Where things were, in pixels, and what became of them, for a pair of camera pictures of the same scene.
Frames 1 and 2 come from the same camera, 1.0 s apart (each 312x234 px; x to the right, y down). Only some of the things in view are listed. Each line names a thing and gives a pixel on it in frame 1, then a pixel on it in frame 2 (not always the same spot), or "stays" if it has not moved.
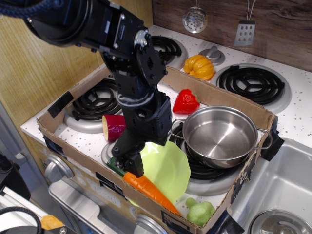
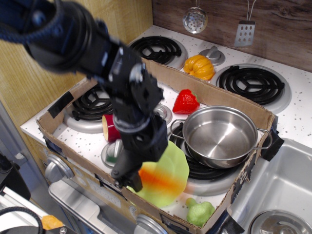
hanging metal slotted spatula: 245,30 stays
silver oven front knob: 56,168 stays
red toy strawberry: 186,102 stays
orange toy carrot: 143,183 to 157,174
